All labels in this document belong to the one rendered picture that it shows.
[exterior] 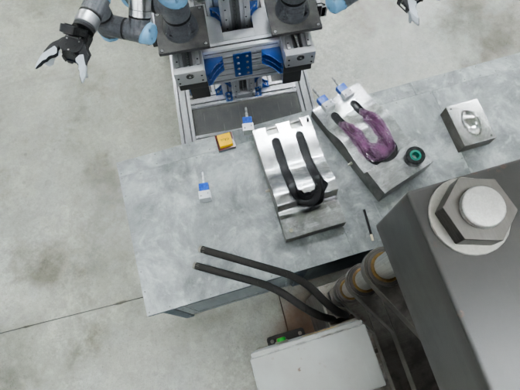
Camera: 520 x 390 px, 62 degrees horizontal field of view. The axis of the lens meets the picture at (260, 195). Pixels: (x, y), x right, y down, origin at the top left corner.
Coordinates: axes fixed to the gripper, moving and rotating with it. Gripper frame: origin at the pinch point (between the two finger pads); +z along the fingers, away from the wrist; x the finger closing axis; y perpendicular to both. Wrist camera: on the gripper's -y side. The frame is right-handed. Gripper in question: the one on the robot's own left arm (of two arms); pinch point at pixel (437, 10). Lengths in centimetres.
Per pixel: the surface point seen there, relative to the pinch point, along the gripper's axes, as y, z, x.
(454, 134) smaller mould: 63, 28, -6
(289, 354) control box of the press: -15, 54, 100
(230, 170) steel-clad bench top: 55, -19, 83
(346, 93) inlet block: 55, -16, 20
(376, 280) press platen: -19, 53, 72
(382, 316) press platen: 7, 63, 74
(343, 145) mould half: 52, 4, 38
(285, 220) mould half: 50, 15, 78
